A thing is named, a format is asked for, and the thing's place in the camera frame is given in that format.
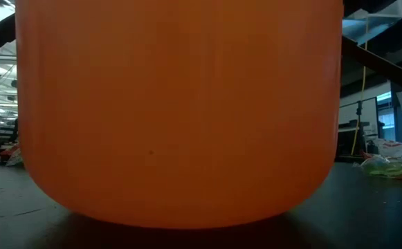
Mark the clear green candy bag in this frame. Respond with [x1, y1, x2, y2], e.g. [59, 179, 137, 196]
[6, 148, 24, 167]
[352, 154, 402, 179]

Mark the orange plastic bucket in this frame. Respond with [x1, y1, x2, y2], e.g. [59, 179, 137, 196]
[15, 0, 345, 230]

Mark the white framed board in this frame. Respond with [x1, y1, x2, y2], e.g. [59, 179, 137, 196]
[338, 97, 378, 134]

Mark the black tripod stand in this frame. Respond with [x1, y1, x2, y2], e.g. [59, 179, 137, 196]
[354, 100, 367, 157]

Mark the black table mat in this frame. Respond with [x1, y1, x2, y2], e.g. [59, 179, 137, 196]
[0, 157, 402, 249]

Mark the white red-striped bag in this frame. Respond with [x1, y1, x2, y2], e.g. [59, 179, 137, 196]
[373, 138, 402, 159]

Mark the yellow cable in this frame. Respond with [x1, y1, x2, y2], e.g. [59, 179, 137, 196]
[351, 20, 369, 156]

